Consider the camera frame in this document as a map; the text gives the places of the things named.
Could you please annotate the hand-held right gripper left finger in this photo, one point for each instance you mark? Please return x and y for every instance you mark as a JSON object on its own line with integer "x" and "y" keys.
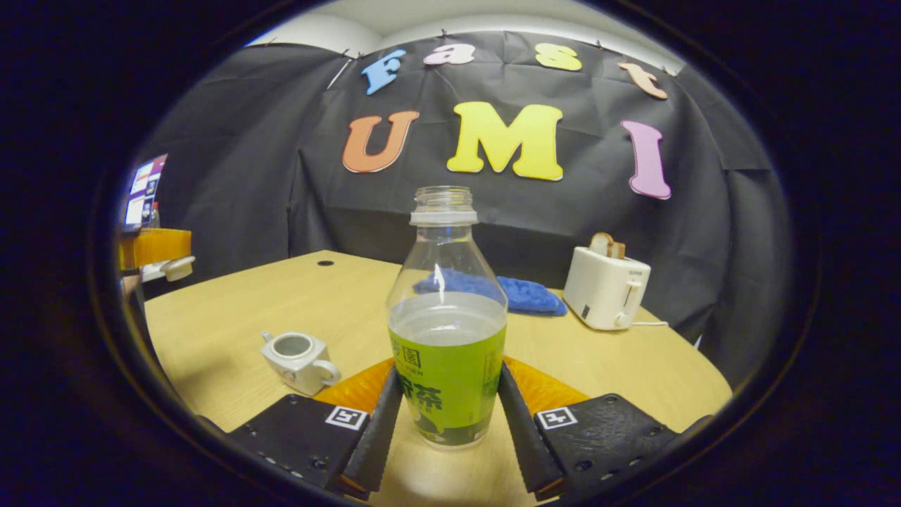
{"x": 376, "y": 436}

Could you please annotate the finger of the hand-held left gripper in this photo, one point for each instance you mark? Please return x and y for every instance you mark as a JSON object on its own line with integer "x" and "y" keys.
{"x": 158, "y": 246}

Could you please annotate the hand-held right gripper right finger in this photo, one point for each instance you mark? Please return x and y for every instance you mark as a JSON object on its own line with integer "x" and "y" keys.
{"x": 521, "y": 443}

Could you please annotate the green label water bottle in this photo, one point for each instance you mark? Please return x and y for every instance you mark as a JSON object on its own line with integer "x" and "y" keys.
{"x": 447, "y": 380}

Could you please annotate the white ceramic teacup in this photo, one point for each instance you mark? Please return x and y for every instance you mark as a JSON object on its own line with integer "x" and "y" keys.
{"x": 303, "y": 373}

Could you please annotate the small red label bottle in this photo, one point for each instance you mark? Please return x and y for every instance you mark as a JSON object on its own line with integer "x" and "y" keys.
{"x": 155, "y": 215}

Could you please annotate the computer monitor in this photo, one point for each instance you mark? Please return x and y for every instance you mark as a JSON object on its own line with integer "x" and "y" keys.
{"x": 144, "y": 190}

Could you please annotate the blue towel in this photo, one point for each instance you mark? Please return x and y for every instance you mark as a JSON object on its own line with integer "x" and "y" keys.
{"x": 528, "y": 296}

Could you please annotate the white toaster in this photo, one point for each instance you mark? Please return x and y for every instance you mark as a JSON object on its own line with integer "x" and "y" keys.
{"x": 602, "y": 289}

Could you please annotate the black backdrop cloth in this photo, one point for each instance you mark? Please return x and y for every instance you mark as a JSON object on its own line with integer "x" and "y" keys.
{"x": 352, "y": 211}

